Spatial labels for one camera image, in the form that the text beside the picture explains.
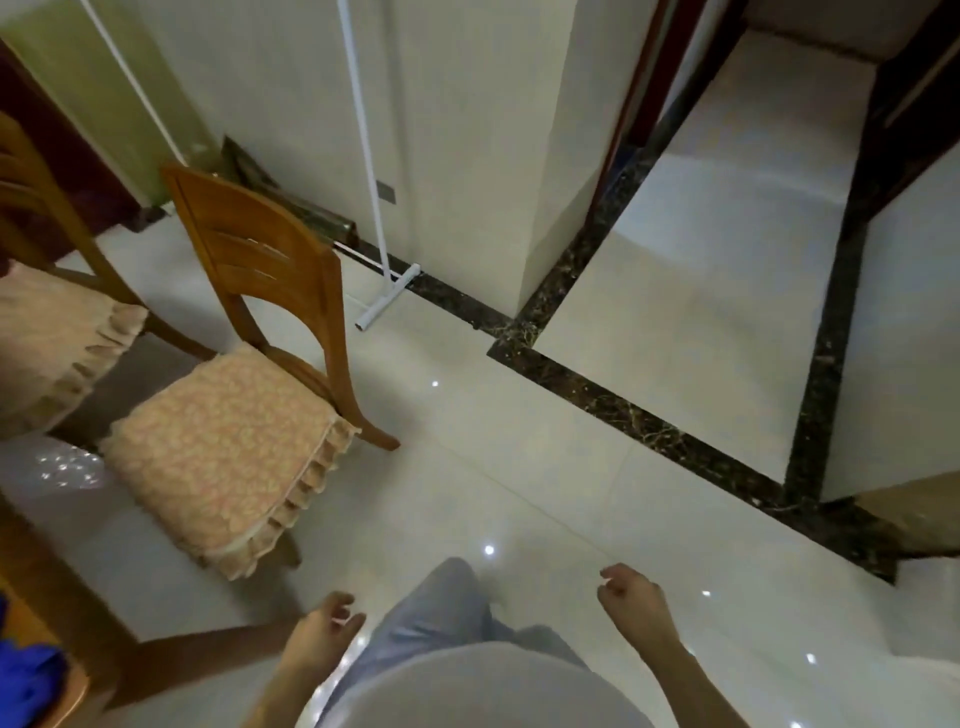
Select person's left hand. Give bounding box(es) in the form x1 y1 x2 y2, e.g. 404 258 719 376
281 591 369 678

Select person's right hand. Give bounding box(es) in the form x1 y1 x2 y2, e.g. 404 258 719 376
597 564 684 663

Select person's left forearm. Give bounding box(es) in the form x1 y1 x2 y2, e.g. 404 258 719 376
238 660 325 728

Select person's right forearm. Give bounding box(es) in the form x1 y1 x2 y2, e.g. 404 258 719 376
637 643 753 728

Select grey trousers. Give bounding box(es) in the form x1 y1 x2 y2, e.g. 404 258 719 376
318 556 595 728

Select beige frilled seat cushion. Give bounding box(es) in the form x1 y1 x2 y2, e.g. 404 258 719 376
96 342 364 583
0 258 150 441

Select wooden table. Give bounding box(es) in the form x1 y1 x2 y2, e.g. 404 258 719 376
0 486 145 728

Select blue cloth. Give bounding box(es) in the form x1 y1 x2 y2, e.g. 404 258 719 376
0 591 70 728

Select wooden slat-back chair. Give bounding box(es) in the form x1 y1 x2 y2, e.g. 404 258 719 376
0 111 220 444
159 162 402 573

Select dark framed picture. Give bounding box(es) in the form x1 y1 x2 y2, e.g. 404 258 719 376
220 134 358 246

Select white metal clothes rack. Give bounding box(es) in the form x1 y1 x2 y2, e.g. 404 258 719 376
78 0 422 334

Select dark red wooden door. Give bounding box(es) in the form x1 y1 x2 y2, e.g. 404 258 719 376
0 39 168 260

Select dark wooden door frame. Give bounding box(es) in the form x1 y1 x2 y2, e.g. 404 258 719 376
838 0 960 234
583 0 753 226

